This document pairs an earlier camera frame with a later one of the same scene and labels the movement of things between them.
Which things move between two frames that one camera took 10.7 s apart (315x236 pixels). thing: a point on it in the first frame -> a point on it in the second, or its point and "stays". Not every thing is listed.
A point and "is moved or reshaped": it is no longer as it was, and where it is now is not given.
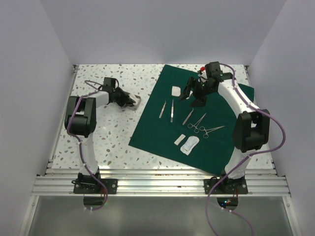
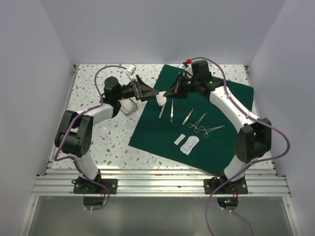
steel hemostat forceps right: [206, 135] stays
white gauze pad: [175, 91] is moved or reshaped
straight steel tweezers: [172, 112] stays
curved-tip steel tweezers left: [162, 109] stays
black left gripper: [125, 99] -> [146, 91]
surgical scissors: [196, 130] stays
